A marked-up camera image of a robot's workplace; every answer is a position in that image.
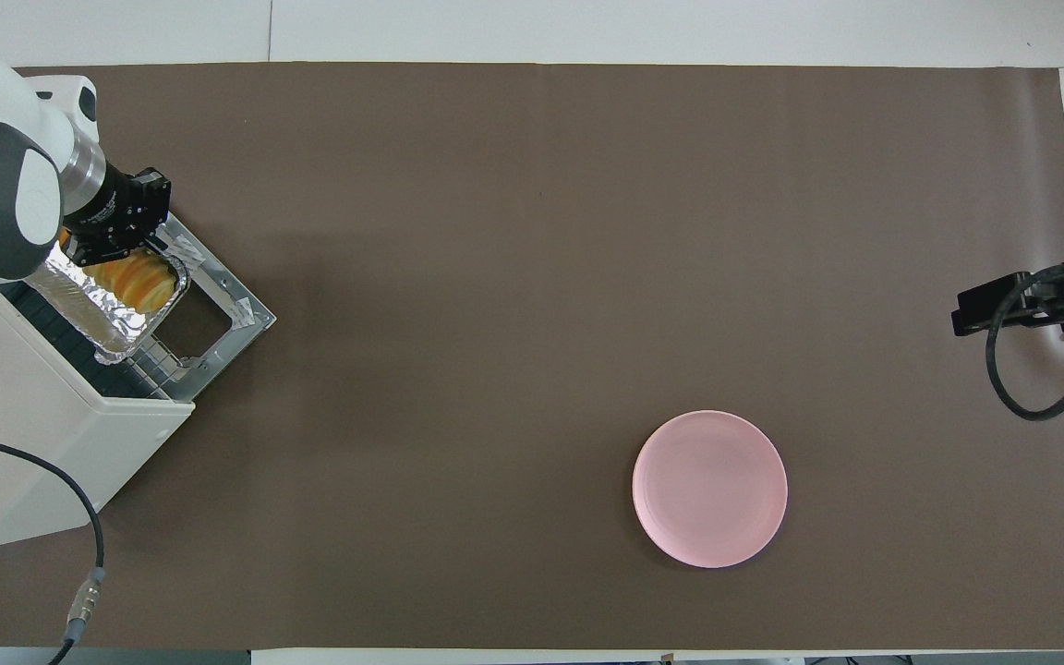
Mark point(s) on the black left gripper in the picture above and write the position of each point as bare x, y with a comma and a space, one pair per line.
121, 212

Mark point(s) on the yellow sliced bread loaf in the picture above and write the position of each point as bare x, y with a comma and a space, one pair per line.
139, 282

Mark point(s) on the rectangular aluminium foil tray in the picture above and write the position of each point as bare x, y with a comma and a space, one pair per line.
116, 328

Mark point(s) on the glass oven door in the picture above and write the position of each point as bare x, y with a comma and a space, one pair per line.
236, 314

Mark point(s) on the cream toaster oven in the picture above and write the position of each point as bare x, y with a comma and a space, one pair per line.
24, 443

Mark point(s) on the round pink plate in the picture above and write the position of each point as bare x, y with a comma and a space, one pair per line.
707, 489

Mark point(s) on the brown table mat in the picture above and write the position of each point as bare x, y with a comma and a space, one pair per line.
495, 277

